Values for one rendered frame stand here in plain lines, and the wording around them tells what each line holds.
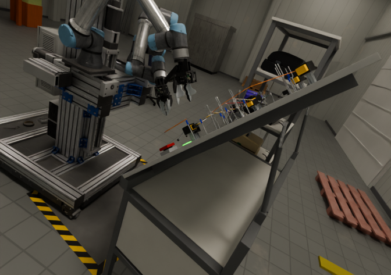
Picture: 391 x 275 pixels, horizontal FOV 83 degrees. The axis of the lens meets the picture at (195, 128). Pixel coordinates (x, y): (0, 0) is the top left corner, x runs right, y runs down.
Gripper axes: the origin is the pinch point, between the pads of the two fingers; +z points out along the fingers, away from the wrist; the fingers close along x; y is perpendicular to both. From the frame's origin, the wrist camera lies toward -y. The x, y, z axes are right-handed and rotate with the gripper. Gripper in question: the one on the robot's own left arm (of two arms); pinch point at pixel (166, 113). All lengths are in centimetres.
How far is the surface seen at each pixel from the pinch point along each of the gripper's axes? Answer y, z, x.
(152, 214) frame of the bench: 7, 50, -12
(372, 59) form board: 67, 26, 57
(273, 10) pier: -632, -642, 423
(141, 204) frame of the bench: 5.5, 45.0, -17.3
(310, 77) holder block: 35, 12, 62
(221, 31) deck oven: -626, -583, 190
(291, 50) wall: -724, -498, 486
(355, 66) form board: 66, 26, 54
